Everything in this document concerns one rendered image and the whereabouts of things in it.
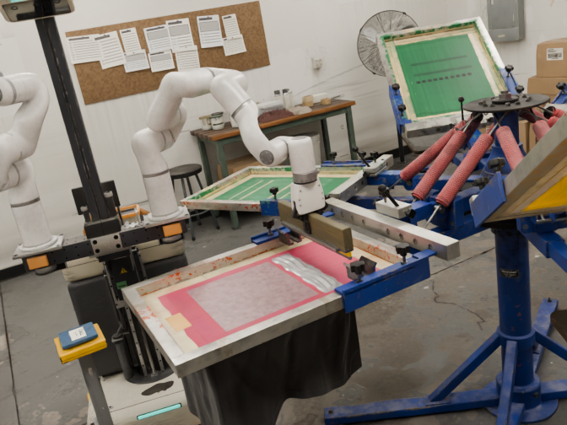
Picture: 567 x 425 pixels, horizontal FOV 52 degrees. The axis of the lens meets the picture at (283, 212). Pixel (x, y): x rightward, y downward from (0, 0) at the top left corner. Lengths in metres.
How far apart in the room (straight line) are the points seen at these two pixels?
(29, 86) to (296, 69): 4.39
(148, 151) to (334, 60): 4.48
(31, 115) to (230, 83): 0.62
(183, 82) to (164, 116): 0.17
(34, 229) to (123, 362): 0.95
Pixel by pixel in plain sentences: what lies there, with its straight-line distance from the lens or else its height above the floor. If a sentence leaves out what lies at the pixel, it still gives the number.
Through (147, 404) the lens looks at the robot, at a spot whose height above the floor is 0.28.
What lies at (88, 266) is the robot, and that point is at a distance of 2.71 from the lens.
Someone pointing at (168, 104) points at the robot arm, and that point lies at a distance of 1.94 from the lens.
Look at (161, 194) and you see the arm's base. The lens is 2.06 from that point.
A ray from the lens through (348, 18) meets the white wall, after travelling 6.45.
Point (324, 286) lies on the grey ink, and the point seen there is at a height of 0.96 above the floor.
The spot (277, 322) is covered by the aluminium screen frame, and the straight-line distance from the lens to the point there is 1.53.
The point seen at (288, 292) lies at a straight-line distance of 1.76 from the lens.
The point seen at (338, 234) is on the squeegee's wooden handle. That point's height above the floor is 1.12.
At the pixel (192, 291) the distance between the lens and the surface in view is 1.90.
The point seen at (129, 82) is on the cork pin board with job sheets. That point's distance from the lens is 5.47.
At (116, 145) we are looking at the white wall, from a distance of 5.48.
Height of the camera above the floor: 1.73
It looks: 18 degrees down
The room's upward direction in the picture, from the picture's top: 10 degrees counter-clockwise
